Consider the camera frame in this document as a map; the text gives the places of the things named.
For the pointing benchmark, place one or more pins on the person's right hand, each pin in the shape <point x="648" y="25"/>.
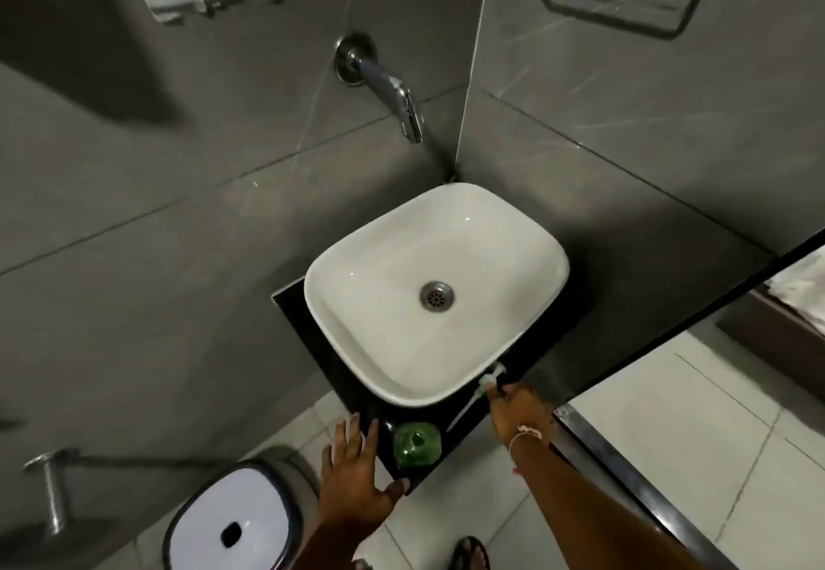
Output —
<point x="525" y="415"/>

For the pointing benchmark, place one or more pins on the person's left hand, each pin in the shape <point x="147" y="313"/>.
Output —
<point x="351" y="498"/>

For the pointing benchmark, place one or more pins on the person's left little finger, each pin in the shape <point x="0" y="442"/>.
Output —
<point x="325" y="470"/>

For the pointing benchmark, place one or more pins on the person's left middle finger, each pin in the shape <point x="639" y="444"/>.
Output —
<point x="352" y="441"/>

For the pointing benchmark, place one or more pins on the person's left thumb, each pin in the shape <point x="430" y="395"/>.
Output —
<point x="396" y="492"/>

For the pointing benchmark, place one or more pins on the person's right fingers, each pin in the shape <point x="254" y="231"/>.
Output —
<point x="501" y="394"/>

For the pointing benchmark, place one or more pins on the white pump dispenser head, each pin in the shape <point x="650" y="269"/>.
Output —
<point x="484" y="383"/>

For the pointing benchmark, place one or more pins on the person's left forearm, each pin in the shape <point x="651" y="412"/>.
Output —
<point x="341" y="556"/>

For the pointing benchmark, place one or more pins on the person's right forearm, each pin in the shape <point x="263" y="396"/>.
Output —
<point x="580" y="511"/>

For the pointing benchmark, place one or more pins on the black sink countertop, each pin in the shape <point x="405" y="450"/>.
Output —
<point x="361" y="402"/>

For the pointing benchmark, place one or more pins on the green soap bottle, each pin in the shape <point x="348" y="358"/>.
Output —
<point x="417" y="445"/>

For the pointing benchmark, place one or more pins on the black flip-flop sandal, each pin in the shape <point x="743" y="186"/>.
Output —
<point x="469" y="555"/>

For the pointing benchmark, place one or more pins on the white lidded trash bin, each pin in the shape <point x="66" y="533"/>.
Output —
<point x="232" y="511"/>

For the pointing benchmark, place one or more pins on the metal sink drain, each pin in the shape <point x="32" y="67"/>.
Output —
<point x="437" y="296"/>

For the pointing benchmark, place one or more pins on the white ceramic sink basin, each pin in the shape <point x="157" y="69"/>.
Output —
<point x="387" y="247"/>

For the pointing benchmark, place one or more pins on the chrome toilet paper holder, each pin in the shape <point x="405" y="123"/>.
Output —
<point x="55" y="492"/>

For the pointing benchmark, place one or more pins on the wooden bed with white bedding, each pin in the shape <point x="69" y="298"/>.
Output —
<point x="786" y="318"/>

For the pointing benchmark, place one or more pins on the metal door frame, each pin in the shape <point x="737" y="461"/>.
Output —
<point x="644" y="492"/>

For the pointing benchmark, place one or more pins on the chrome wall faucet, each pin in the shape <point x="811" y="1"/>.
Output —
<point x="387" y="81"/>

